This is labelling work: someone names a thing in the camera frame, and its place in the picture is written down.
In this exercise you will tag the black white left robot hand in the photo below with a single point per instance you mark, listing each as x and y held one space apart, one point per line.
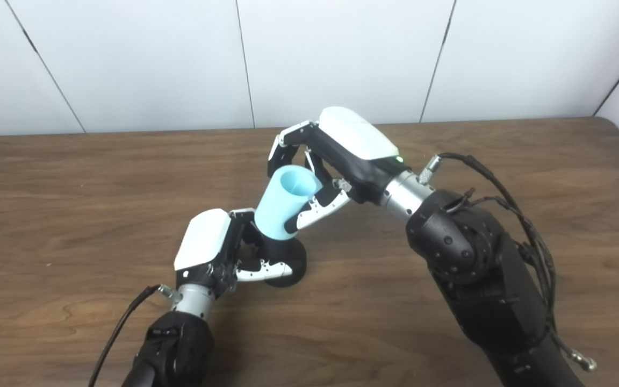
202 242

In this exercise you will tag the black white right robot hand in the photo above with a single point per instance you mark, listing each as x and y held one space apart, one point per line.
355 134

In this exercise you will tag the light blue cylinder cup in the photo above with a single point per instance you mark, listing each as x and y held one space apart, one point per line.
277 209

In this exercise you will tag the black funnel-shaped nozzle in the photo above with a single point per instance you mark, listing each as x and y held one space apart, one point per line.
293 255

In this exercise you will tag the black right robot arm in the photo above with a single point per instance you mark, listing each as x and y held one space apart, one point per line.
470 258

